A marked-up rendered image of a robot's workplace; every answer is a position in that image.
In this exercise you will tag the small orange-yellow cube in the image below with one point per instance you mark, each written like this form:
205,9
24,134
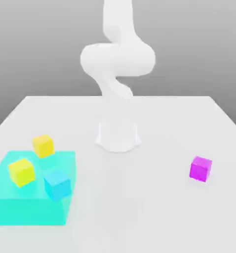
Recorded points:
43,146

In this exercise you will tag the small magenta cube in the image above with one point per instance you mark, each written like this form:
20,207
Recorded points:
200,169

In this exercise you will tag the small lime-yellow cube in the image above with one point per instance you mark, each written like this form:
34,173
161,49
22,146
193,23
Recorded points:
21,172

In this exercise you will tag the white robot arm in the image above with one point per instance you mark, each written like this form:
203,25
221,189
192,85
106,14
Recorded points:
118,59

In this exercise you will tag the large turquoise box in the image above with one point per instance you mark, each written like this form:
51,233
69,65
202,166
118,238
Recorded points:
21,209

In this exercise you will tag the small light blue cube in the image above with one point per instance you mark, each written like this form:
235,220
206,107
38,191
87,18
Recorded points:
57,186

